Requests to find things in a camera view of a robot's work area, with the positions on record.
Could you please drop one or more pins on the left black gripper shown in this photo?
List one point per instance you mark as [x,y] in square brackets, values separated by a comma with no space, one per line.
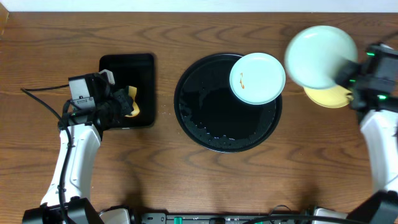
[123,101]

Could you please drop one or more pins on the yellow plate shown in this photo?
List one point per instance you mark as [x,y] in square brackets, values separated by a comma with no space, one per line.
[335,97]

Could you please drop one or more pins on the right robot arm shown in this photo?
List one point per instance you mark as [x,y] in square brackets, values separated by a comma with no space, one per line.
[379,128]

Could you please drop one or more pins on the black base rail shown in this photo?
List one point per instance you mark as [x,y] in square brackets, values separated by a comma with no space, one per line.
[163,218]

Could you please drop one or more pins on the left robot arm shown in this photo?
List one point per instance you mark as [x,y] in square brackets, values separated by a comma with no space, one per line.
[68,197]

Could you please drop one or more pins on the round black tray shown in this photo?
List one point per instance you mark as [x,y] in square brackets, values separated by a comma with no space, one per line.
[211,115]

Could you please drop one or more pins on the black rectangular tray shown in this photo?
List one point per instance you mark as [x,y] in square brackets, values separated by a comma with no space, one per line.
[137,70]

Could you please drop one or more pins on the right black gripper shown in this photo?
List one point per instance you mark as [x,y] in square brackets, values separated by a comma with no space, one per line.
[351,69]

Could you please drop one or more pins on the green yellow sponge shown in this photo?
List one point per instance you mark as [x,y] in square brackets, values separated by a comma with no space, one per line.
[132,92]

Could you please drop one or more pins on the light blue plate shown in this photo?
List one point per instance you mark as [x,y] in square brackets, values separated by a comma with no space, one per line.
[257,78]
[315,55]

